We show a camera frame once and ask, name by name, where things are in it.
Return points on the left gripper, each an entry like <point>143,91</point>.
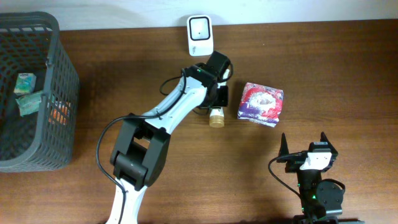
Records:
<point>224,102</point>

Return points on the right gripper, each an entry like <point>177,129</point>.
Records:
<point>295,167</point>

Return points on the white tube with gold cap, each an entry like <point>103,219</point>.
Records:
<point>216,119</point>

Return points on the pink purple tissue pack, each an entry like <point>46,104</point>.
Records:
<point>261,104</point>

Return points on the teal wet wipes packet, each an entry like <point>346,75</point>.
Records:
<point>30,103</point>

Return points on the small green tissue packet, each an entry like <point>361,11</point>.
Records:
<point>25,84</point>

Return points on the small orange tissue packet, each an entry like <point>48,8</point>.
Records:
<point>60,113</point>

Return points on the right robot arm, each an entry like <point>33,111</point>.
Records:
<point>321,199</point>

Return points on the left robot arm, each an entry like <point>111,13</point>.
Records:
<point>141,148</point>

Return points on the white barcode scanner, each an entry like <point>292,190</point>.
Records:
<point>200,35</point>

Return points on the grey plastic mesh basket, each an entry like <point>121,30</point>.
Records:
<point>43,140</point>

